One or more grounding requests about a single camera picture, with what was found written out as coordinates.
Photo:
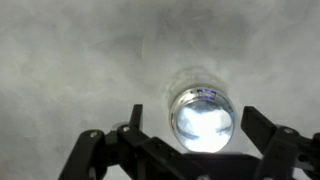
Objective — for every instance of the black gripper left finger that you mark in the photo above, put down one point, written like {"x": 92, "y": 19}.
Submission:
{"x": 133, "y": 151}

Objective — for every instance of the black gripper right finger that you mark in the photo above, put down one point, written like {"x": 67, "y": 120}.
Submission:
{"x": 278, "y": 143}

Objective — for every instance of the round silver metal lid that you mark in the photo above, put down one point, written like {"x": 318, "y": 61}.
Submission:
{"x": 203, "y": 126}

